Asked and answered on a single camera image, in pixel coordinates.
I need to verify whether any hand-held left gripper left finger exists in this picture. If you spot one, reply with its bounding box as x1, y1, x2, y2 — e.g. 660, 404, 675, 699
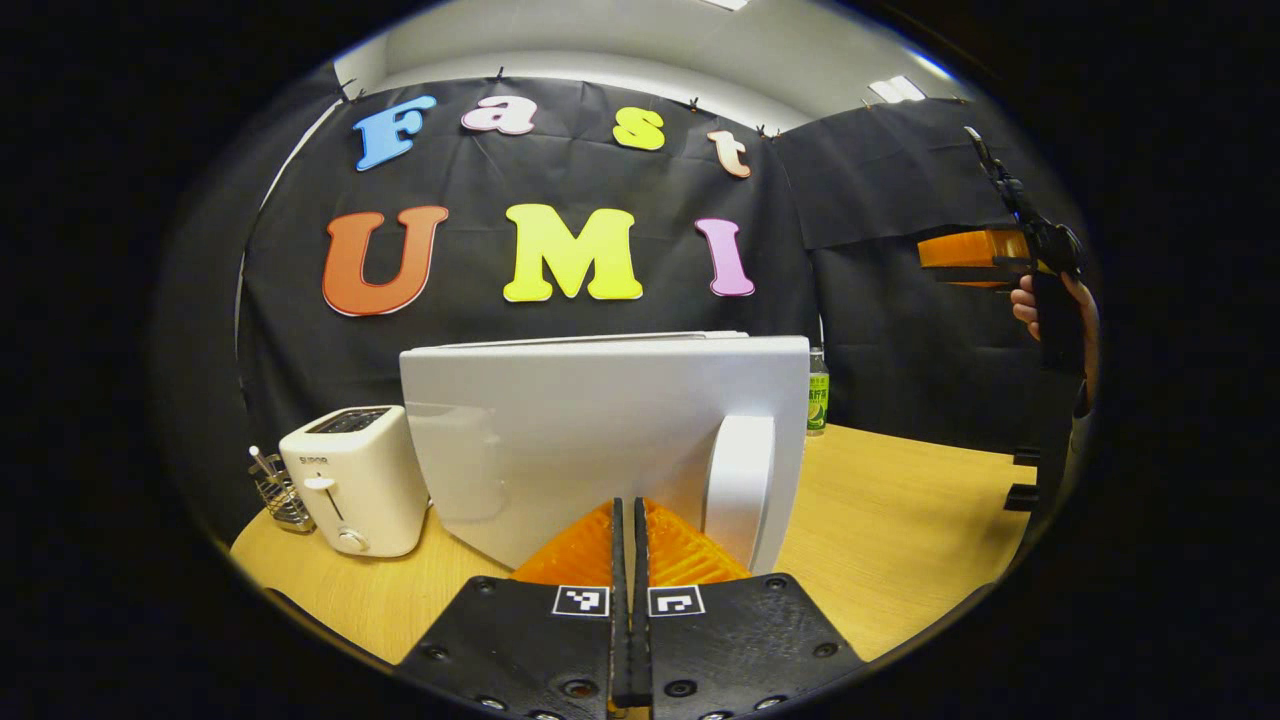
394, 496, 627, 720

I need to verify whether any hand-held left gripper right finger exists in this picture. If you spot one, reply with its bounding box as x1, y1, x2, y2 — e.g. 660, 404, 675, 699
632, 496, 867, 720

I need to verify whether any white microwave oven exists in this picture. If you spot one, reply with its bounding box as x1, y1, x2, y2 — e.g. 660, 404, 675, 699
399, 330, 812, 577

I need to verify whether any green drink bottle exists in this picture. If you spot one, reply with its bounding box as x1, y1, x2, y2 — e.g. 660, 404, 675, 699
805, 346, 831, 438

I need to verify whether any white toaster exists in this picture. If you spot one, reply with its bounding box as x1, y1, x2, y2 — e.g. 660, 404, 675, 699
278, 404, 432, 559

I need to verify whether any black backdrop cloth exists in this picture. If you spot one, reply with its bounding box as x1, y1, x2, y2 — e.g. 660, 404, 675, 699
155, 65, 1093, 543

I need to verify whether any wire utensil basket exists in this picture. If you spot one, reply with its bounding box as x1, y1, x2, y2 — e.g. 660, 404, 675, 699
247, 445, 317, 534

